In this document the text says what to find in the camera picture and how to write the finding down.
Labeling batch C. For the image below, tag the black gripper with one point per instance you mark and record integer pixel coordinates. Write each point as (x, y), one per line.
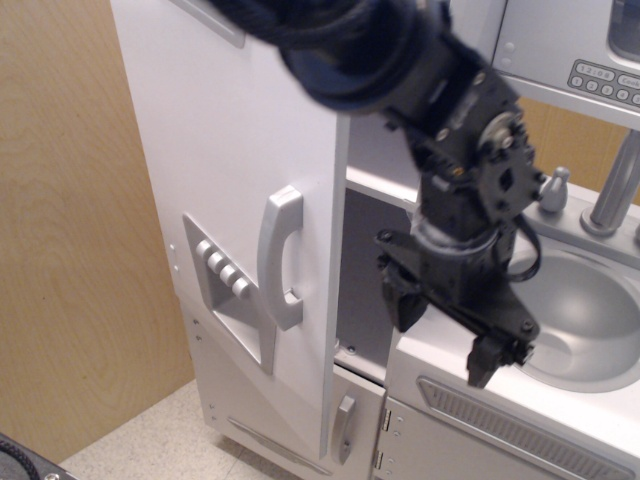
(471, 282)

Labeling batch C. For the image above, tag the silver fridge door handle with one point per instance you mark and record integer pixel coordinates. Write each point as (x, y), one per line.
(282, 217)

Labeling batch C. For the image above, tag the white toy fridge door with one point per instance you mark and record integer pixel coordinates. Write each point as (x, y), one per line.
(224, 125)

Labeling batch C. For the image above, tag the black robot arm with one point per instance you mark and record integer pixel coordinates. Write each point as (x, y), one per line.
(463, 126)

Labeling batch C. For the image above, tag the grey oven vent panel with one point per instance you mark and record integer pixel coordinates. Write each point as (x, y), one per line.
(519, 435)

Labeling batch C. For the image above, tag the upper brass cabinet hinge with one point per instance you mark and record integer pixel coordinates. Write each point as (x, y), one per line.
(386, 420)

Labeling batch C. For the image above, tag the brass cabinet hinge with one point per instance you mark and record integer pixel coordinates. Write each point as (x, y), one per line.
(386, 420)
(378, 460)

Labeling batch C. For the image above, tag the silver toy sink basin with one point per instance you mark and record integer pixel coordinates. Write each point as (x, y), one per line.
(588, 315)

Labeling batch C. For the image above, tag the lower brass cabinet hinge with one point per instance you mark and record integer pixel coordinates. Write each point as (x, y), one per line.
(378, 460)

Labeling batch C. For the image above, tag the white lower freezer door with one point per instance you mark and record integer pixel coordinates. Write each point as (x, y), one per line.
(269, 418)

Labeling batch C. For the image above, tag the grey toy faucet knob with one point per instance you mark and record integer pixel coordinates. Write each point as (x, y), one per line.
(555, 192)

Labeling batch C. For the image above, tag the silver toy faucet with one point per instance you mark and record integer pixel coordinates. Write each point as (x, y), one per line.
(620, 188)

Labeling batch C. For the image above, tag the silver ice dispenser panel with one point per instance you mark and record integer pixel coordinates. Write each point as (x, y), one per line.
(231, 296)

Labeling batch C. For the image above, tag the black case at corner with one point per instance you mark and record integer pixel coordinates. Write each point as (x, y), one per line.
(19, 462)

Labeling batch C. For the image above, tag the silver freezer door handle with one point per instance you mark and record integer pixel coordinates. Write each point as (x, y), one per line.
(340, 443)

